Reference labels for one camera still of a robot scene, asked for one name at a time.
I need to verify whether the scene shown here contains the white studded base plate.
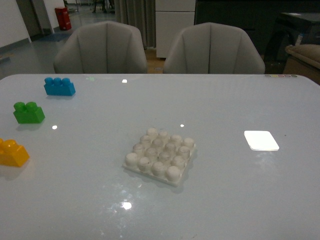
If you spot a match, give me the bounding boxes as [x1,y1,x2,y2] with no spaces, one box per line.
[122,127,196,187]

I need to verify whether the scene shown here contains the yellow toy brick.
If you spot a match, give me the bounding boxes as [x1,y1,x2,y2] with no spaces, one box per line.
[0,138,30,167]

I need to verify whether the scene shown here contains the right grey armchair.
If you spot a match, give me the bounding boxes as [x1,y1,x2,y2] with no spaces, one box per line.
[163,22,265,74]

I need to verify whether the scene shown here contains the grey armchair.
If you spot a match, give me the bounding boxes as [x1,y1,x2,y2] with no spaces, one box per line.
[53,21,148,74]
[163,22,265,74]

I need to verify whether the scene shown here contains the left grey armchair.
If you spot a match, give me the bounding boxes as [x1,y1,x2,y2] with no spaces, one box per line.
[53,21,148,74]

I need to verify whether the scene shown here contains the white drawer cabinet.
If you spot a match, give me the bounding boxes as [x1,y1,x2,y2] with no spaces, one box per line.
[155,0,196,59]

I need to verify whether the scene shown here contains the grey curtain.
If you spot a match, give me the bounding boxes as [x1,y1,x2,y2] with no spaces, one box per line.
[114,0,156,49]

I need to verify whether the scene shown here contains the blue toy brick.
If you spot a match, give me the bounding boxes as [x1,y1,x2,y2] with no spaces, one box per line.
[44,77,76,96]

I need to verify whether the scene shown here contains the coloured sticker strip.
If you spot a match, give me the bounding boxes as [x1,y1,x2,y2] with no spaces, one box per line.
[264,74,298,78]

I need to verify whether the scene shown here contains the green toy brick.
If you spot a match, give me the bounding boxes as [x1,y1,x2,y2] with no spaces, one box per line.
[13,101,45,124]

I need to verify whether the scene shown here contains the dark kitchen counter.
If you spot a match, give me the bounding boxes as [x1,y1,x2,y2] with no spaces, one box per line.
[194,0,320,55]

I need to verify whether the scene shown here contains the red box on floor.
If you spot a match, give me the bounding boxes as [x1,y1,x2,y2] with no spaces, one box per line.
[54,7,72,31]

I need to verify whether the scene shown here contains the beige sofa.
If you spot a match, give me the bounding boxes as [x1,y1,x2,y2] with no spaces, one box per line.
[283,44,320,86]

